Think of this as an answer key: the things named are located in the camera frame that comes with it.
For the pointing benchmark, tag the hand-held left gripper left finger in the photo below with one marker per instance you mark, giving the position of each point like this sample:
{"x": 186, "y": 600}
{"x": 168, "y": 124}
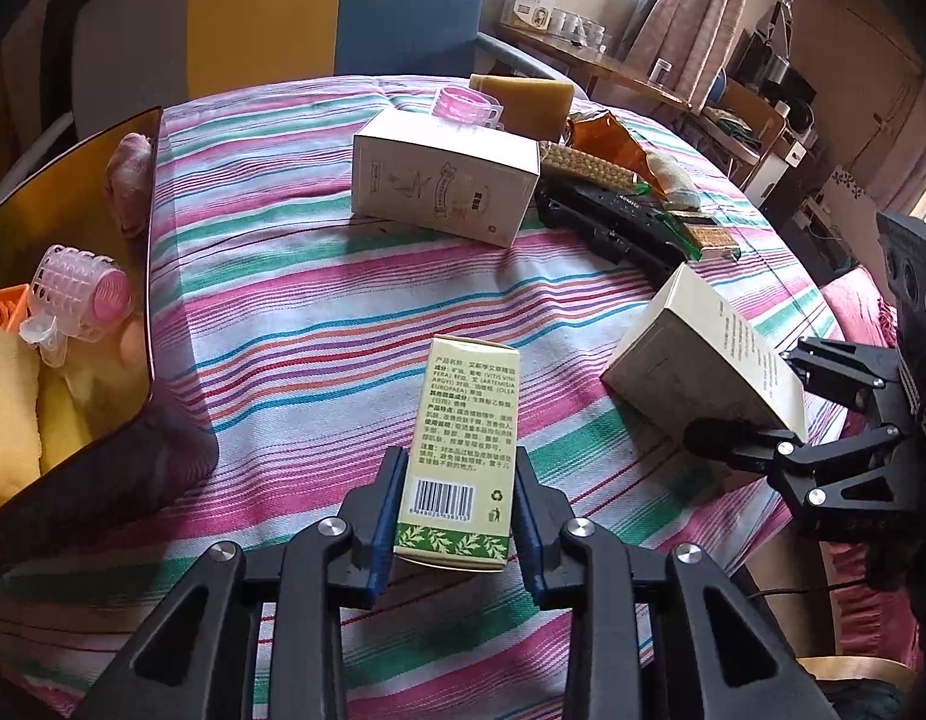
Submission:
{"x": 391, "y": 510}

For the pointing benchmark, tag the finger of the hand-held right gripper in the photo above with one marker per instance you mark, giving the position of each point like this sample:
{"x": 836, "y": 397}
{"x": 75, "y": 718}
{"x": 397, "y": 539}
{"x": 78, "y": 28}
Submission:
{"x": 808, "y": 472}
{"x": 838, "y": 367}

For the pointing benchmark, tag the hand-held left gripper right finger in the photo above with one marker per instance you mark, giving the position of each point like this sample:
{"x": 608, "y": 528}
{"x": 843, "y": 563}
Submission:
{"x": 524, "y": 517}

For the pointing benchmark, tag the small yellow green-leaf box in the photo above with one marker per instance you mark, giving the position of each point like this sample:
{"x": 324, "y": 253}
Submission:
{"x": 455, "y": 450}

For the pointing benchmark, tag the beige cardboard box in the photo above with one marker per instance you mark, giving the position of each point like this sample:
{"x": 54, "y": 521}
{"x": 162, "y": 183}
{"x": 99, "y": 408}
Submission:
{"x": 695, "y": 352}

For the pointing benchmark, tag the white fabric pouch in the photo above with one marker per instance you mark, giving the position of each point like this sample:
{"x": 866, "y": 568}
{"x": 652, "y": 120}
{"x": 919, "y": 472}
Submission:
{"x": 676, "y": 180}

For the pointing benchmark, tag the black plastic device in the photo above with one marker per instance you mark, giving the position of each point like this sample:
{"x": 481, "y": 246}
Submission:
{"x": 613, "y": 221}

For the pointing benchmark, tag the orange snack bag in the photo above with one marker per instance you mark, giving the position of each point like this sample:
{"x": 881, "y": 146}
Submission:
{"x": 609, "y": 139}

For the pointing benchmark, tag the pink hair roller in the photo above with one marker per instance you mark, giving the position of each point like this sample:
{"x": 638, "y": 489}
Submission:
{"x": 466, "y": 106}
{"x": 76, "y": 292}

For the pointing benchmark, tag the dark storage box gold lining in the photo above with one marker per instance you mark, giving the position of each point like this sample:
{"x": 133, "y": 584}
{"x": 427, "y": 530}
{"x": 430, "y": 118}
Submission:
{"x": 80, "y": 187}

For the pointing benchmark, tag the red blanket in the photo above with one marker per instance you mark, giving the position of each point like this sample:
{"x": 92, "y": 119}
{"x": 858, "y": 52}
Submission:
{"x": 856, "y": 315}

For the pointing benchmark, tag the green-edged biscuit packet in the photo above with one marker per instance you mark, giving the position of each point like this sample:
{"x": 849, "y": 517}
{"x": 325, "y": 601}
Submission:
{"x": 706, "y": 236}

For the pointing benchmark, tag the wooden stool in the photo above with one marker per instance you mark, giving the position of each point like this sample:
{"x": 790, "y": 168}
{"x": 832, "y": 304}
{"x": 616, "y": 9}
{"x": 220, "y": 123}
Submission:
{"x": 856, "y": 671}

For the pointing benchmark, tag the cluttered wooden shelf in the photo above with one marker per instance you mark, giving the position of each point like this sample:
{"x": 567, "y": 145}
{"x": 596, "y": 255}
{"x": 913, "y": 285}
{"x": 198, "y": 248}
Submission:
{"x": 755, "y": 127}

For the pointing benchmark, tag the small glass jar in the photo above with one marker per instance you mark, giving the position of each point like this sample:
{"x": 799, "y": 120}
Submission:
{"x": 661, "y": 70}

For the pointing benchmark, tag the white carton with line drawing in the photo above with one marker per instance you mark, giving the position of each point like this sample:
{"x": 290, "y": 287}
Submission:
{"x": 440, "y": 172}

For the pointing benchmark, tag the beige patterned curtain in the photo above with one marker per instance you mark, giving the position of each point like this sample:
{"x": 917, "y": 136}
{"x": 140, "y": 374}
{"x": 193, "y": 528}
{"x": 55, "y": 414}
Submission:
{"x": 695, "y": 7}

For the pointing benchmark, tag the wooden side table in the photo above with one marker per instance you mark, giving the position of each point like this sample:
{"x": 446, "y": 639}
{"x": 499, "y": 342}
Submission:
{"x": 605, "y": 67}

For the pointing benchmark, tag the yellow cloth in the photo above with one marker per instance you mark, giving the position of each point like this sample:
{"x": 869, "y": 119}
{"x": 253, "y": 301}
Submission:
{"x": 12, "y": 397}

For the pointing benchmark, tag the yellow sponge block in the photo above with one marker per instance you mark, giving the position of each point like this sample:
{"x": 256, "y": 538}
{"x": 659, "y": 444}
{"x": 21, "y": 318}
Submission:
{"x": 530, "y": 101}

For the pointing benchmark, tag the pink cloth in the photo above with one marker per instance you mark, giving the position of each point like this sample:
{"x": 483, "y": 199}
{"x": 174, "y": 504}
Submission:
{"x": 129, "y": 180}

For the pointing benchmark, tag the row of white cups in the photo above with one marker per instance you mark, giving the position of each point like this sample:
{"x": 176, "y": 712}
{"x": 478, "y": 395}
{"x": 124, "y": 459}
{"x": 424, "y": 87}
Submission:
{"x": 579, "y": 28}

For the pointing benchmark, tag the orange plastic comb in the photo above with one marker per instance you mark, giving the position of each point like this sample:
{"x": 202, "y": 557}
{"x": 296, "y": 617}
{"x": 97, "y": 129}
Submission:
{"x": 5, "y": 307}

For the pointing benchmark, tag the white printed carton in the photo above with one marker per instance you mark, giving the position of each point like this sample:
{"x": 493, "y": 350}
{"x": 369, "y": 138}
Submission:
{"x": 529, "y": 4}

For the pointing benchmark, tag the grey yellow blue armchair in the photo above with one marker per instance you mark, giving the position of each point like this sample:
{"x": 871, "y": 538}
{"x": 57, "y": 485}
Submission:
{"x": 268, "y": 7}

